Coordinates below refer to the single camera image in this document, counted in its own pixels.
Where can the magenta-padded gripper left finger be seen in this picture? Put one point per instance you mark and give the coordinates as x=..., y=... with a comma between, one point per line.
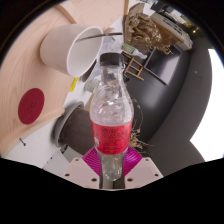
x=76, y=171

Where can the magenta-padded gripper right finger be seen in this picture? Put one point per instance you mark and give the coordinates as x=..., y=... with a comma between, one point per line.
x=146, y=170

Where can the clear bottle with red label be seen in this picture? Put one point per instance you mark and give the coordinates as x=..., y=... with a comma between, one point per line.
x=111, y=133

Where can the dried plant in grey pot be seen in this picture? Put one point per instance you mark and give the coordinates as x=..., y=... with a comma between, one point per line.
x=78, y=131

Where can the grey plant saucer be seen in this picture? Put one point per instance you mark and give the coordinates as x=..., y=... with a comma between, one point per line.
x=58, y=126

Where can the small dark screw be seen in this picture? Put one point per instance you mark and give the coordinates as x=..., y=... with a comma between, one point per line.
x=22, y=141

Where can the flat round red coaster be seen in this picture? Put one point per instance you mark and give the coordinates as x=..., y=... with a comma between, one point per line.
x=31, y=106

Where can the small yellow strip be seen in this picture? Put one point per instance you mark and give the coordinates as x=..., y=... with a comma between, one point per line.
x=73, y=85

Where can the small white tape roll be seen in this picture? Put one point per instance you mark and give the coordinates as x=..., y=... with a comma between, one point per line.
x=90, y=86

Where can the wooden easel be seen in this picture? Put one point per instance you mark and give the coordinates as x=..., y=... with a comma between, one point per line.
x=133, y=68

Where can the beige plywood sheet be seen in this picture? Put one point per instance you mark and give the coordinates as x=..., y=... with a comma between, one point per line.
x=20, y=66

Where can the clear spray bottle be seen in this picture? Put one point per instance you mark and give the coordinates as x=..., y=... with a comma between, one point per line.
x=130, y=49

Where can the white cup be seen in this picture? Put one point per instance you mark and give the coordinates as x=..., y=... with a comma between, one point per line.
x=56, y=46

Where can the thin metal stir stick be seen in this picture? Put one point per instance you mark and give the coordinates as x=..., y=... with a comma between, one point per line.
x=106, y=34

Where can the black wall screen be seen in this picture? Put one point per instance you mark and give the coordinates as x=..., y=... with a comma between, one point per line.
x=166, y=66

